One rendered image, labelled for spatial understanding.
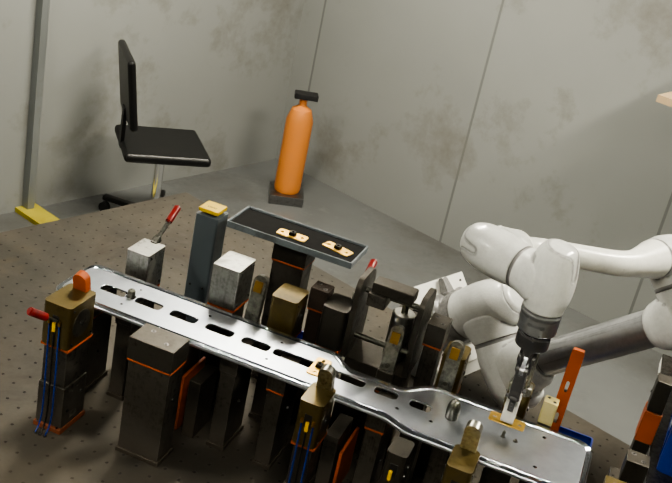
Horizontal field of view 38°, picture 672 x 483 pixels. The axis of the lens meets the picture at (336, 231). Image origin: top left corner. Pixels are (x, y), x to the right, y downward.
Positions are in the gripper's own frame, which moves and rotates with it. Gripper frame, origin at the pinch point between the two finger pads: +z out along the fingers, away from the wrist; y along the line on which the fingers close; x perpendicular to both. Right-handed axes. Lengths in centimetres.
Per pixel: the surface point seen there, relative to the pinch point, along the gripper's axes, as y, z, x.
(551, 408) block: -10.9, 3.1, 8.5
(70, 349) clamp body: 23, 14, -101
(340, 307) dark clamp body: -18, 0, -49
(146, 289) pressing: -6, 8, -98
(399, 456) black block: 20.5, 9.4, -18.7
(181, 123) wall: -295, 73, -241
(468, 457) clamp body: 19.5, 3.8, -4.5
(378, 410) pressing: 8.0, 8.5, -28.1
